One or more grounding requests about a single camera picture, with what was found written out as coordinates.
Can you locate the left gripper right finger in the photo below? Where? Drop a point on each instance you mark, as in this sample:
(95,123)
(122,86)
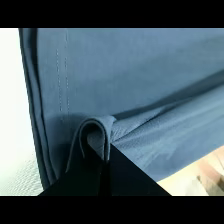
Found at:
(131,180)

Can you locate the blue garment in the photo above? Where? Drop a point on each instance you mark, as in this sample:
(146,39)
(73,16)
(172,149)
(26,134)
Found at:
(133,76)

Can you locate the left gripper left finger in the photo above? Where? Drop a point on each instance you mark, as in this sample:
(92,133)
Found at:
(80,178)

